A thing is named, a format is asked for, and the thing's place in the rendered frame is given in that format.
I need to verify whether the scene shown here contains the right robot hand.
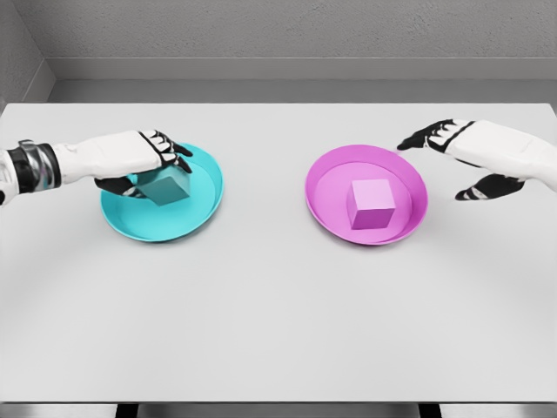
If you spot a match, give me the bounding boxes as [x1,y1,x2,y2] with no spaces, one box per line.
[396,118,537,202]

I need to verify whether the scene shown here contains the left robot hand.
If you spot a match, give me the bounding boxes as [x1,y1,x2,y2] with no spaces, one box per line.
[80,128,194,197]

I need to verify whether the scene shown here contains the cyan block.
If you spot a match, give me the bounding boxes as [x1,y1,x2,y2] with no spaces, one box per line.
[135,167,192,207]

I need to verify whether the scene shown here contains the cyan plate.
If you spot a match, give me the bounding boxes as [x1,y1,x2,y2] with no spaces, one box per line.
[100,142,225,243]

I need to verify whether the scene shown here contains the pink block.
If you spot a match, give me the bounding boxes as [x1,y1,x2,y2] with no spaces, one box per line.
[346,178,397,232]

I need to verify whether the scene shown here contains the pink plate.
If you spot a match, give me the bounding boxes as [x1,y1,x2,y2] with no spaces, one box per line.
[304,145,429,247]

